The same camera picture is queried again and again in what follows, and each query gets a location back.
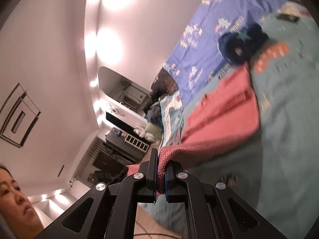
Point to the dark door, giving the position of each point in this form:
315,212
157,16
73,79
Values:
118,122

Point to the green sofa cushion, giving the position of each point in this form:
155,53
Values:
153,129

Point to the person's face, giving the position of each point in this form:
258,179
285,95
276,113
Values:
15,199

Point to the blue tree-print bed sheet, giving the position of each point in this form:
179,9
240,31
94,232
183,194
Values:
204,29

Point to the pile of dark clothes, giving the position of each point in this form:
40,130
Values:
153,112

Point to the teal printed blanket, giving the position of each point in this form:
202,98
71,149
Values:
286,129

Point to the navy star-print fleece garment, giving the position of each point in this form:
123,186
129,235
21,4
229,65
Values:
249,42

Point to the square ceiling vent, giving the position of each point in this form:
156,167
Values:
18,119

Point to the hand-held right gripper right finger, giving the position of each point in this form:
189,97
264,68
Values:
172,179

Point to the white shelf rack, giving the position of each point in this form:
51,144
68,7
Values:
135,143

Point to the pink t-shirt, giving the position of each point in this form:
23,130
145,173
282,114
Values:
224,114

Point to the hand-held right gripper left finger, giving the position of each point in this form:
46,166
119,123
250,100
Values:
152,179

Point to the white wall clock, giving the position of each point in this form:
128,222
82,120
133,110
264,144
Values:
114,110

